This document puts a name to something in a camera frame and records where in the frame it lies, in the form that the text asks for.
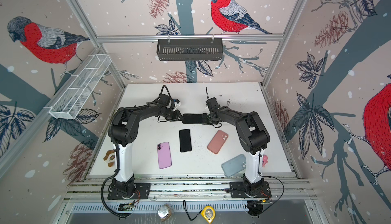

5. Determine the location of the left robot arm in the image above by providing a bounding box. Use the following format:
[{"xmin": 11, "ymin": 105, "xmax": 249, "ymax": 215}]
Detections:
[{"xmin": 108, "ymin": 85, "xmax": 182, "ymax": 198}]

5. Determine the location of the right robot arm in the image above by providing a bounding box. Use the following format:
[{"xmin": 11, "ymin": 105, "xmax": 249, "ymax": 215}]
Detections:
[{"xmin": 202, "ymin": 106, "xmax": 270, "ymax": 197}]

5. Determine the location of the salmon pink phone case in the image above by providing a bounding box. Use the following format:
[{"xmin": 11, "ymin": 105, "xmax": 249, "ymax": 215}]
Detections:
[{"xmin": 207, "ymin": 130, "xmax": 229, "ymax": 154}]

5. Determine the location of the black screen phone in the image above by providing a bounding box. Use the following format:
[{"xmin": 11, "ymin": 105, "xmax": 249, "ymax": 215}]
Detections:
[{"xmin": 179, "ymin": 129, "xmax": 192, "ymax": 153}]

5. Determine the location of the purple phone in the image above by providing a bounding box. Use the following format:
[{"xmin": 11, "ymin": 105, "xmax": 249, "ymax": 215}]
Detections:
[{"xmin": 157, "ymin": 142, "xmax": 172, "ymax": 169}]

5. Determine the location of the grey blue phone case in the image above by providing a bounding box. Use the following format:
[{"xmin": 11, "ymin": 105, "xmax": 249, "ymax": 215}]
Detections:
[{"xmin": 221, "ymin": 154, "xmax": 246, "ymax": 177}]

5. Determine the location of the pink toy figure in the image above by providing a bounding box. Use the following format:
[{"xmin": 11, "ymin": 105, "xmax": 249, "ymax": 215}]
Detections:
[{"xmin": 262, "ymin": 155, "xmax": 268, "ymax": 168}]

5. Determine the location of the yellow tape measure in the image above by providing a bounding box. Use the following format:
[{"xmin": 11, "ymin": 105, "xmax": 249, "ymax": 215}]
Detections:
[{"xmin": 201, "ymin": 206, "xmax": 216, "ymax": 224}]

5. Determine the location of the silver round object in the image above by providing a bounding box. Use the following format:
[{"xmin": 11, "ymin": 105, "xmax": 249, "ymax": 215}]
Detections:
[{"xmin": 157, "ymin": 204, "xmax": 173, "ymax": 222}]

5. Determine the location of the white mesh tray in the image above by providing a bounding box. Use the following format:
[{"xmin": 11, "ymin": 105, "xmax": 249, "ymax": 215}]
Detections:
[{"xmin": 49, "ymin": 54, "xmax": 112, "ymax": 119}]

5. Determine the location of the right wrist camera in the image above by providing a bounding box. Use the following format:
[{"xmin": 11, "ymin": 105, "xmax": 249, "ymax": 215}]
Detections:
[{"xmin": 206, "ymin": 97, "xmax": 220, "ymax": 111}]

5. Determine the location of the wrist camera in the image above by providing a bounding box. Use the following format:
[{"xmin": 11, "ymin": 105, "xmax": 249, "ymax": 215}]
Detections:
[
  {"xmin": 172, "ymin": 99, "xmax": 181, "ymax": 111},
  {"xmin": 206, "ymin": 97, "xmax": 220, "ymax": 111}
]

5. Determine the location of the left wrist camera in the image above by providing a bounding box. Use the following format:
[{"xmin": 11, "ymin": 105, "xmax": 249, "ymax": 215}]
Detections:
[{"xmin": 172, "ymin": 99, "xmax": 181, "ymax": 111}]

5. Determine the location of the black wire basket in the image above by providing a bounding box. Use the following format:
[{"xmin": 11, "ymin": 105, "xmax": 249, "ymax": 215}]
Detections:
[{"xmin": 156, "ymin": 38, "xmax": 224, "ymax": 61}]

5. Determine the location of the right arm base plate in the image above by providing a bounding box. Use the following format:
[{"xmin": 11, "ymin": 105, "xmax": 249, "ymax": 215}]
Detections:
[{"xmin": 227, "ymin": 181, "xmax": 272, "ymax": 199}]

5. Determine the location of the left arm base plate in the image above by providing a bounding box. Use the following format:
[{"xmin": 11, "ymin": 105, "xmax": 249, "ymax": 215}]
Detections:
[{"xmin": 108, "ymin": 181, "xmax": 151, "ymax": 200}]

